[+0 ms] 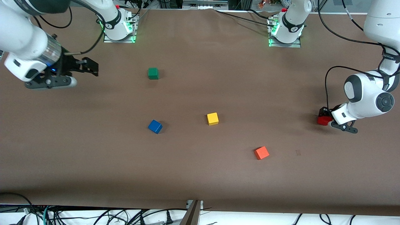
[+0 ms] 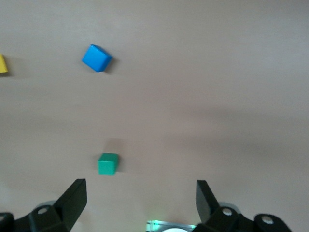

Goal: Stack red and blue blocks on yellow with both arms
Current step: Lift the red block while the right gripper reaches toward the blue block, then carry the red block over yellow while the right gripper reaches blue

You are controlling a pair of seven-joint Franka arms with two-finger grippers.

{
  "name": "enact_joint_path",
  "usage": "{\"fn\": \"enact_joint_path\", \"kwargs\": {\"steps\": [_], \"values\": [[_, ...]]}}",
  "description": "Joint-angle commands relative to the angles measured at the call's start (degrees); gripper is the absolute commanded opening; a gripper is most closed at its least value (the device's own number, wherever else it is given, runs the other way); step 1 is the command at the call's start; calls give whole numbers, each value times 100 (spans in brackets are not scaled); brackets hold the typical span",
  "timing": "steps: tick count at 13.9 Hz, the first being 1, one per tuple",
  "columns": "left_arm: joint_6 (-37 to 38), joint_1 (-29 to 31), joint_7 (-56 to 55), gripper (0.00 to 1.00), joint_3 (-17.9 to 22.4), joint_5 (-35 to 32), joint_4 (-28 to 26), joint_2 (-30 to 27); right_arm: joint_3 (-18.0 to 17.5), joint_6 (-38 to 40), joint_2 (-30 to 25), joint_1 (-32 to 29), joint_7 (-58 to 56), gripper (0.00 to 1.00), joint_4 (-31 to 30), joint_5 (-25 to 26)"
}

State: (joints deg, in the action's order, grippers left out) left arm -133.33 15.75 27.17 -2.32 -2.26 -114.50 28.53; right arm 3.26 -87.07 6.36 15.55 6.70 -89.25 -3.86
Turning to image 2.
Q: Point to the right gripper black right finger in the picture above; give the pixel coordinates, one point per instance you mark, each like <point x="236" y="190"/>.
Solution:
<point x="205" y="203"/>

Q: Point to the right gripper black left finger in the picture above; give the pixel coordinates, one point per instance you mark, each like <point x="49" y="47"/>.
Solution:
<point x="72" y="200"/>

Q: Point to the blue wooden block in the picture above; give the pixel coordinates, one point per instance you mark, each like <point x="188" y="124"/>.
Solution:
<point x="95" y="58"/>

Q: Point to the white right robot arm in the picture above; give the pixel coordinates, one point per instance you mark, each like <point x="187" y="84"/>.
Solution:
<point x="173" y="230"/>

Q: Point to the green wooden block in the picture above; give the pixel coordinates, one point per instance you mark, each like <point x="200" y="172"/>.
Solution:
<point x="106" y="165"/>

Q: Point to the yellow wooden block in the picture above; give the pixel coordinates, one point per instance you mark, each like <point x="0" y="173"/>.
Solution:
<point x="3" y="63"/>

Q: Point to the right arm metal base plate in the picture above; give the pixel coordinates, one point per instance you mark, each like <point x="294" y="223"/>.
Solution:
<point x="154" y="225"/>

